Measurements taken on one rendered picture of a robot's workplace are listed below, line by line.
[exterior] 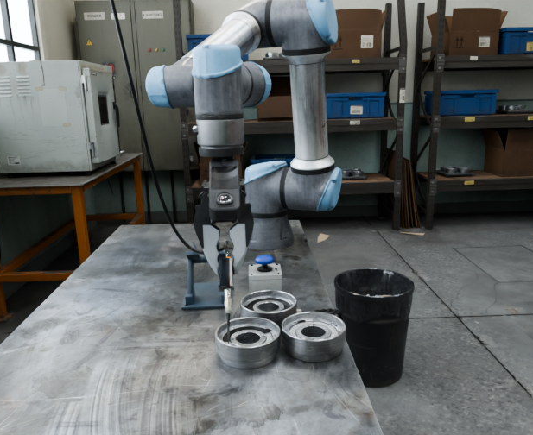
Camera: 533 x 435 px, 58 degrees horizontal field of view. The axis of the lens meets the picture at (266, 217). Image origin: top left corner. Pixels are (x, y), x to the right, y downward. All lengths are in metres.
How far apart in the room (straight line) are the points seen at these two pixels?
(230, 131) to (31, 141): 2.42
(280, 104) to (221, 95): 3.51
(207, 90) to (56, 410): 0.50
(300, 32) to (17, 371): 0.87
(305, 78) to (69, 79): 2.00
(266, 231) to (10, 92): 2.11
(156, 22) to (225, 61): 3.91
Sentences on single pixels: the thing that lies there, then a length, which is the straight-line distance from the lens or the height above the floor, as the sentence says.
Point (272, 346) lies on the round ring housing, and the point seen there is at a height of 0.83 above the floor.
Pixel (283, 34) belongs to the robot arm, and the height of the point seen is 1.34.
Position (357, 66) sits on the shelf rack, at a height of 1.43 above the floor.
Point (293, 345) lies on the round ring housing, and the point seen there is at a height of 0.83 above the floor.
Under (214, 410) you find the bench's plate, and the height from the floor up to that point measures 0.80.
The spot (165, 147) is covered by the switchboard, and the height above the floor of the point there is 0.78.
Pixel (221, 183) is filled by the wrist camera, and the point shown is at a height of 1.08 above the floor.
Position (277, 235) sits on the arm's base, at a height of 0.84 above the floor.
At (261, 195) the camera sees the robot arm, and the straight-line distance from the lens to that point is 1.30.
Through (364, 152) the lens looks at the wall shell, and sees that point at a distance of 4.93.
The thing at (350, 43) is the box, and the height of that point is 1.62.
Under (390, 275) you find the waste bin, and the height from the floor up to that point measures 0.41.
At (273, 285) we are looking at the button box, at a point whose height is 0.82.
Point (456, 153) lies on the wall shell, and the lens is 5.22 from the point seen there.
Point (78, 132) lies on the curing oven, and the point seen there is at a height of 1.03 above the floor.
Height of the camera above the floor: 1.21
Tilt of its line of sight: 14 degrees down
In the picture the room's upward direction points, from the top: 1 degrees counter-clockwise
